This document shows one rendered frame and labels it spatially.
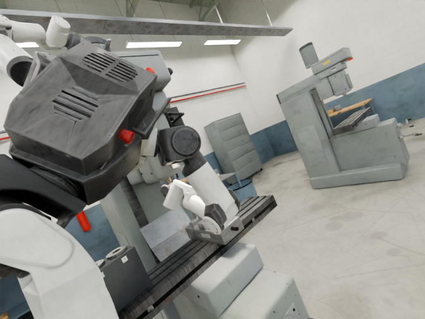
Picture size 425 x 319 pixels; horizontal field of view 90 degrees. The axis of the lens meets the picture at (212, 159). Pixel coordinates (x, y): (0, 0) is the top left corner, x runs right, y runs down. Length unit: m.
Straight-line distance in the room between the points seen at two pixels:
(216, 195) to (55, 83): 0.49
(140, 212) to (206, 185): 0.87
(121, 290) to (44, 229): 0.63
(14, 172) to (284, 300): 0.98
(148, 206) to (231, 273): 0.72
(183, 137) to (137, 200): 0.93
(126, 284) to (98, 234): 4.26
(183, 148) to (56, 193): 0.31
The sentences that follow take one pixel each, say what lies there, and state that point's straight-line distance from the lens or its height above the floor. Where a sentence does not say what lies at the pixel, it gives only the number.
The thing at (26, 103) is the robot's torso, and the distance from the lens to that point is 0.57.
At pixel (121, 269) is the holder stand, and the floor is 1.04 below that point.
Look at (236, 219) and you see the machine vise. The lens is 1.13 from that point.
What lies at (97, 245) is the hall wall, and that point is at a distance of 5.33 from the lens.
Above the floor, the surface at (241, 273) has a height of 0.78.
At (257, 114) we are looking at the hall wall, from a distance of 8.72.
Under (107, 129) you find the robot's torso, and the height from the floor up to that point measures 1.48.
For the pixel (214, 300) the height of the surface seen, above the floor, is 0.78.
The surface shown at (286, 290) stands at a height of 0.69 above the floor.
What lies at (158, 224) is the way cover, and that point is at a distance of 1.51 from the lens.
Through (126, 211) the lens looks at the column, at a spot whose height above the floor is 1.20.
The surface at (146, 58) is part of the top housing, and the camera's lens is 1.09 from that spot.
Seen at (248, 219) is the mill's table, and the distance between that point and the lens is 1.31.
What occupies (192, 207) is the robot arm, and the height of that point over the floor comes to 1.18.
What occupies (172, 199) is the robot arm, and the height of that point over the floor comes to 1.23.
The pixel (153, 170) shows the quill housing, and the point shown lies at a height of 1.37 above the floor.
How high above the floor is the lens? 1.36
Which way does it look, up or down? 3 degrees down
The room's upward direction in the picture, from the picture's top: 23 degrees counter-clockwise
